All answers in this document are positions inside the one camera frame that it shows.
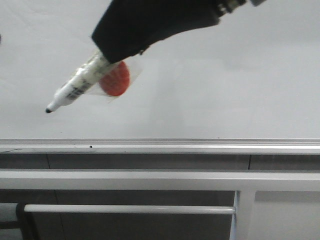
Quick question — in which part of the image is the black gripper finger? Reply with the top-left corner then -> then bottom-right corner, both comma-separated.
90,0 -> 248,65

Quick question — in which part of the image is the red round magnet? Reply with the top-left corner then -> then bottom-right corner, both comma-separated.
85,59 -> 143,103

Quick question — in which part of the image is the white whiteboard marker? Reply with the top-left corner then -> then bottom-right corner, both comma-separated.
45,50 -> 119,114

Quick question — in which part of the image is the white whiteboard with aluminium tray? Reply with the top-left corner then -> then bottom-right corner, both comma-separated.
0,0 -> 320,154

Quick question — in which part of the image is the white horizontal rod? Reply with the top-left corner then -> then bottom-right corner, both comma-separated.
24,204 -> 236,215

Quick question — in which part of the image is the white stand crossbar frame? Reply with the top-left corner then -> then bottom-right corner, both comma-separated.
0,169 -> 320,240

